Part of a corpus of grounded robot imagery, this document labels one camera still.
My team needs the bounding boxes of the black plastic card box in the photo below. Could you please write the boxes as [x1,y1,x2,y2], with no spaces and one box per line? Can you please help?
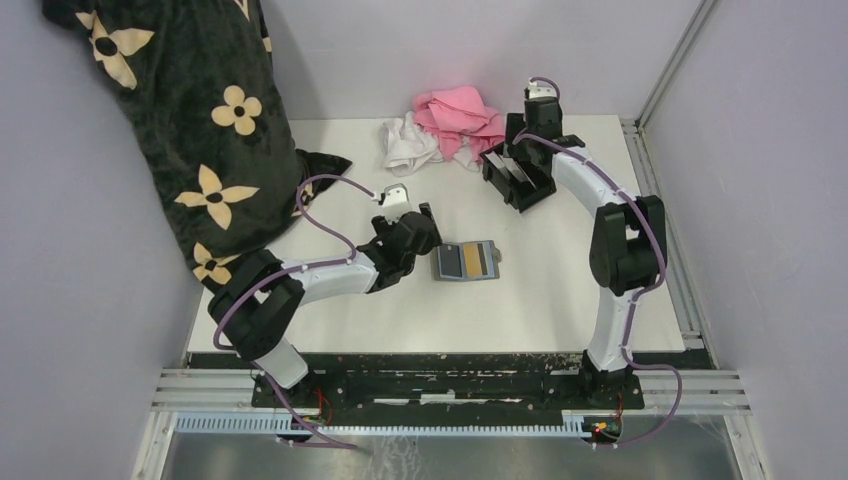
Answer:
[480,143,557,213]

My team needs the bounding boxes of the black VIP credit card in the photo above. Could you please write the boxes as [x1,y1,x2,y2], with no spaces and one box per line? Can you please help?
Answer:
[437,244,463,279]

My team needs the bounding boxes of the grey leather card holder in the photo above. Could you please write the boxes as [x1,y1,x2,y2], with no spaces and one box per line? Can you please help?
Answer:
[431,240,502,282]

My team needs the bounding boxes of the gold credit card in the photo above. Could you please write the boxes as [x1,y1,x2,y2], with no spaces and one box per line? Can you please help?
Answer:
[462,242,489,279]

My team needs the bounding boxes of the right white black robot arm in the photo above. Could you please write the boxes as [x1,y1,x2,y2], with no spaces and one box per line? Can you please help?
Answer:
[505,95,667,408]

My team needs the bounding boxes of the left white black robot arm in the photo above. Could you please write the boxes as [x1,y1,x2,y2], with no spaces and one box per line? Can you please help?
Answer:
[207,203,442,407]

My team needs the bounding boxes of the white cards in box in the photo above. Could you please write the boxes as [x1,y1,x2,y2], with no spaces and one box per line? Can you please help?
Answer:
[486,152,531,183]

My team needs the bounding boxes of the pink cloth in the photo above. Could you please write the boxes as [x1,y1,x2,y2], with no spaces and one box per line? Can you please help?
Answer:
[412,86,505,162]

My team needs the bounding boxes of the white cloth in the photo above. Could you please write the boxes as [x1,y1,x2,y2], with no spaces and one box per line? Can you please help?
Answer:
[379,111,482,177]

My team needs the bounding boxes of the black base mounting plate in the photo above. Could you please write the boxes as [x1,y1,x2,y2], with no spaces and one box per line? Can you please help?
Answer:
[284,353,645,427]

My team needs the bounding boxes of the black floral blanket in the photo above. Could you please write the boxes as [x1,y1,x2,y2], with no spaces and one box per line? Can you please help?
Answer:
[41,1,351,291]

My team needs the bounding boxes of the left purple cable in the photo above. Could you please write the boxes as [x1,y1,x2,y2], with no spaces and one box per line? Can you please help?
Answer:
[211,174,399,452]

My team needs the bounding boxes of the purple cable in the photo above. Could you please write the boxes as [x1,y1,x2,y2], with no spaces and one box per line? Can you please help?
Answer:
[211,174,399,452]
[513,76,684,450]

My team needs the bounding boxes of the blue slotted cable duct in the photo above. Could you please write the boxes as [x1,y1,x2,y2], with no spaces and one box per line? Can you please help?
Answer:
[173,413,591,439]

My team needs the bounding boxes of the corner aluminium post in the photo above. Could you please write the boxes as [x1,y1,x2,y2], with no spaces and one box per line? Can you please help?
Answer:
[621,0,720,352]

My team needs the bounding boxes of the aluminium rail frame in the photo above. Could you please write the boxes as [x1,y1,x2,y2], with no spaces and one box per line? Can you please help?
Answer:
[133,369,765,479]

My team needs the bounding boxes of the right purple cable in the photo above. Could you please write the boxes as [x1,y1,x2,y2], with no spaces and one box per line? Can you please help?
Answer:
[513,76,684,450]

